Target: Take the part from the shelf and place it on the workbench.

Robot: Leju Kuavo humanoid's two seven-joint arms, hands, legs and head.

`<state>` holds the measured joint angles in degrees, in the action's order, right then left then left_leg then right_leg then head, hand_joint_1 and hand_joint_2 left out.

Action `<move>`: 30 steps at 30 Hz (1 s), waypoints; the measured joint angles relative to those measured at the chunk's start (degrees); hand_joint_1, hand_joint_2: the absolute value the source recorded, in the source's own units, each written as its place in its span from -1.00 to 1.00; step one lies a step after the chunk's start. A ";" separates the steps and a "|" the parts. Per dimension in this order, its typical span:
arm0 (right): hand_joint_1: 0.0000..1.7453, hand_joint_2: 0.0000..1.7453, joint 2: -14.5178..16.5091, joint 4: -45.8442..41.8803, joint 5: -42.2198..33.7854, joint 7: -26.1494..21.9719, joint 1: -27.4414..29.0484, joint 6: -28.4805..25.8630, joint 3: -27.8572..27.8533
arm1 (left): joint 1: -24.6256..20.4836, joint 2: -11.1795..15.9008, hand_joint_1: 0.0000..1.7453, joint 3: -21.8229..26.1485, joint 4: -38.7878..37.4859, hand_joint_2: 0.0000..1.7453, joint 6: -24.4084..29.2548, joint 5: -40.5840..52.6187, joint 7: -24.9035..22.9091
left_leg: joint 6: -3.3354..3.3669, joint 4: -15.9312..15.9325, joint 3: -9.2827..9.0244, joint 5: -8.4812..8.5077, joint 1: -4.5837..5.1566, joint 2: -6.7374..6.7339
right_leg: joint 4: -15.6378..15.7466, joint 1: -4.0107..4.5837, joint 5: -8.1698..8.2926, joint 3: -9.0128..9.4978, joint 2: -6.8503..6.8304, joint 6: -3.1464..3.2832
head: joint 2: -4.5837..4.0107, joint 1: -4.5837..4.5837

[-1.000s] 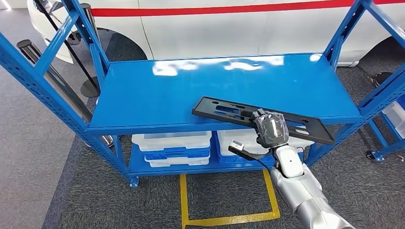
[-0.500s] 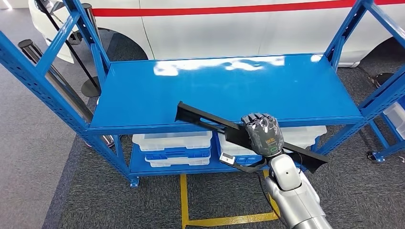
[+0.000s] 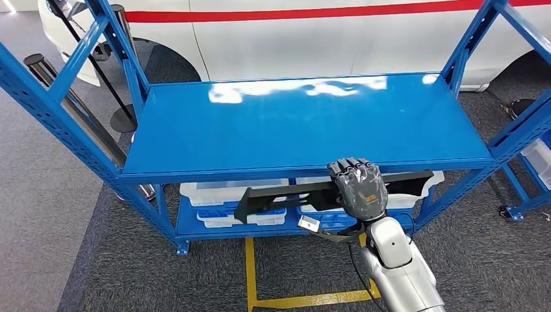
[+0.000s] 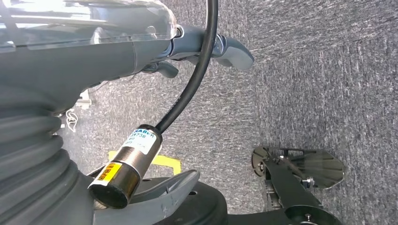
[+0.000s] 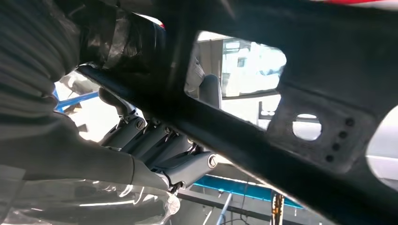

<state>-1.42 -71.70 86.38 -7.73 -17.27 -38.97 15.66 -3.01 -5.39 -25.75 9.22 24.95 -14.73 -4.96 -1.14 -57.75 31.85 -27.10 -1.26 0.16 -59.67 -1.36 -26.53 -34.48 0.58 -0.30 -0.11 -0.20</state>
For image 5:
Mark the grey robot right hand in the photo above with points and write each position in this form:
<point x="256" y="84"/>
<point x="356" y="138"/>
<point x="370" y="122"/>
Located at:
<point x="77" y="158"/>

